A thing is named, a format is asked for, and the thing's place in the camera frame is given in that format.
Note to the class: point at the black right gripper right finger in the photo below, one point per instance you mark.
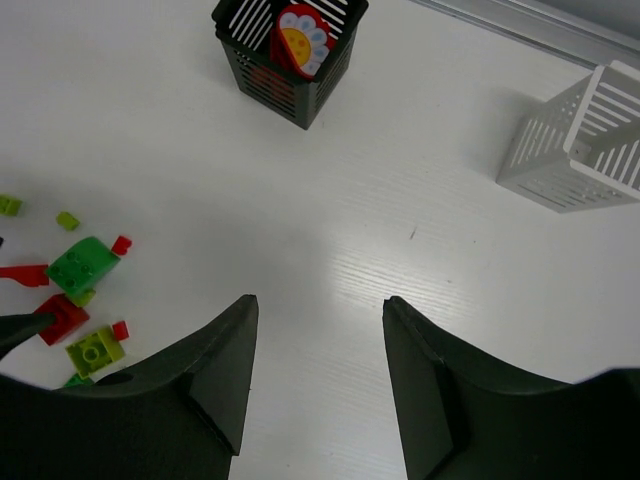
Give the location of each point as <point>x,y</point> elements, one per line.
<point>465,414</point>

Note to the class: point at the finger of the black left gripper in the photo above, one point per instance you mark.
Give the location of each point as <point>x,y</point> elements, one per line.
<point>15,329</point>

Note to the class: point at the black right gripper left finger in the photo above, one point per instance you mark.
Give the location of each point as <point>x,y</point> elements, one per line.
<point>178,414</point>

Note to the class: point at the red lego brick mid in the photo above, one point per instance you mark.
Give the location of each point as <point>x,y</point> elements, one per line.
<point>68,318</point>

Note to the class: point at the green square lego brick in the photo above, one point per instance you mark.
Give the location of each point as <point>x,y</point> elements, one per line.
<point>82,266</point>

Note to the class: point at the lime square lego brick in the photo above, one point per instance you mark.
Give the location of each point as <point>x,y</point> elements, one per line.
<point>95,351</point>

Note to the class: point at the green long lego brick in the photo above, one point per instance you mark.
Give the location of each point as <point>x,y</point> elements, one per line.
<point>77,380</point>

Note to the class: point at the small red arch lego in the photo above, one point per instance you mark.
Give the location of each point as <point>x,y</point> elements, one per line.
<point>31,276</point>

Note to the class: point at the small lime curved lego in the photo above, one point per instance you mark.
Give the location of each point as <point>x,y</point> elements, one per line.
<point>82,299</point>

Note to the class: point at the small red slope lego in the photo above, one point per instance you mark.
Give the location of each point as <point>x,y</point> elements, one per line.
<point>120,330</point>

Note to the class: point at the small lime slope lego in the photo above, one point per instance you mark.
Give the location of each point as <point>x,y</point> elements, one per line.
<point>67,221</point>

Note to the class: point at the small lime flat lego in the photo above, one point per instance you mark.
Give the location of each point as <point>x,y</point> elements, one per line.
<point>10,206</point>

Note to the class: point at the small red studded lego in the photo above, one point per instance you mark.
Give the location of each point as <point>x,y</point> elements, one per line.
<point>121,245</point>

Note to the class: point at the white bin far right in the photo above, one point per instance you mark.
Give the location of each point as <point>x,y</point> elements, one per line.
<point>580,150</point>

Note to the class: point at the black bin right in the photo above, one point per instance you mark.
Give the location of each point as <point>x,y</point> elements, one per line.
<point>244,28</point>

